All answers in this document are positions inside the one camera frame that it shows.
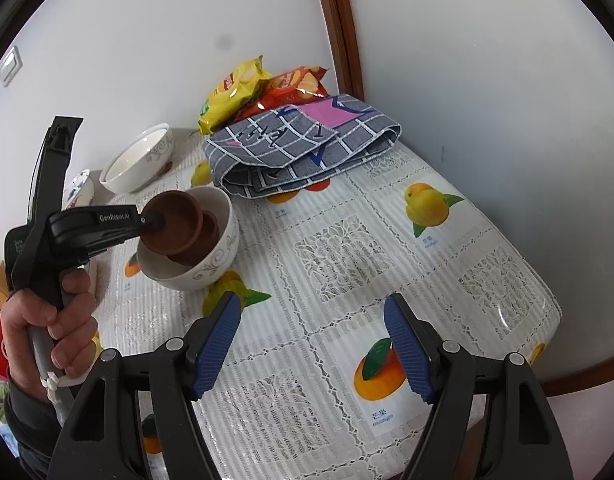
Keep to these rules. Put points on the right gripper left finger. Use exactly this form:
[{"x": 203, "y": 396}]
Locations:
[{"x": 102, "y": 437}]

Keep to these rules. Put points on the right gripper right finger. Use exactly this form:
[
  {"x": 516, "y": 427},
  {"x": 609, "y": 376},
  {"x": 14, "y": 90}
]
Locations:
[{"x": 522, "y": 439}]

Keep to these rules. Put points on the plain white bowl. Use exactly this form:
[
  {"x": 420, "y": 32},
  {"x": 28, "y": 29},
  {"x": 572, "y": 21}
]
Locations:
[{"x": 174, "y": 275}]

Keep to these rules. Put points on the brown clay cup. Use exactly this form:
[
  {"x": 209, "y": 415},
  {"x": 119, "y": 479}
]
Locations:
[
  {"x": 158, "y": 212},
  {"x": 194, "y": 237}
]

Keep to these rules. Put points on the dark sleeved left forearm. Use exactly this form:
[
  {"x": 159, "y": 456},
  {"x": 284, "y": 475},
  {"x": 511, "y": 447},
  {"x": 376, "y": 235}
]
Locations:
[{"x": 35, "y": 427}]

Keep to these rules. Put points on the person's left hand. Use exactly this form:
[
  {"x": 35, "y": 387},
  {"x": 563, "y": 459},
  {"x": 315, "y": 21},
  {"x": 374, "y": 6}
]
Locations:
[{"x": 73, "y": 329}]

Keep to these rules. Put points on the blue patterned white bowl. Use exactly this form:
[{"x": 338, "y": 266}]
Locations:
[{"x": 79, "y": 192}]

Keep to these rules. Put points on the large white lemon bowl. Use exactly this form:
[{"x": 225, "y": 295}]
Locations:
[{"x": 140, "y": 162}]

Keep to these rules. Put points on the fruit print tablecloth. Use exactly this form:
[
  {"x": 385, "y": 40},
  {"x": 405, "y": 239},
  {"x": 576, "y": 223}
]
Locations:
[{"x": 316, "y": 268}]

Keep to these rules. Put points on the yellow chips bag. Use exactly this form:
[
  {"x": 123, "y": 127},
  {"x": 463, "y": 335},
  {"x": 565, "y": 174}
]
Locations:
[{"x": 240, "y": 87}]

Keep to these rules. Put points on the grey checked folded cloth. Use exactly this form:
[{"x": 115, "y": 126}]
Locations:
[{"x": 294, "y": 146}]

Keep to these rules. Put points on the orange chips bag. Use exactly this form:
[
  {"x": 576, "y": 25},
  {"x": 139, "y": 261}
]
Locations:
[{"x": 295, "y": 87}]

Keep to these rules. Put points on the white wall switch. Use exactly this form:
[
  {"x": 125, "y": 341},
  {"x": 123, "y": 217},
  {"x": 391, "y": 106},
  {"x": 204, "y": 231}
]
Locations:
[{"x": 10, "y": 65}]

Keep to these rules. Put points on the brown door frame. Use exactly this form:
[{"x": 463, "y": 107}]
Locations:
[{"x": 340, "y": 24}]

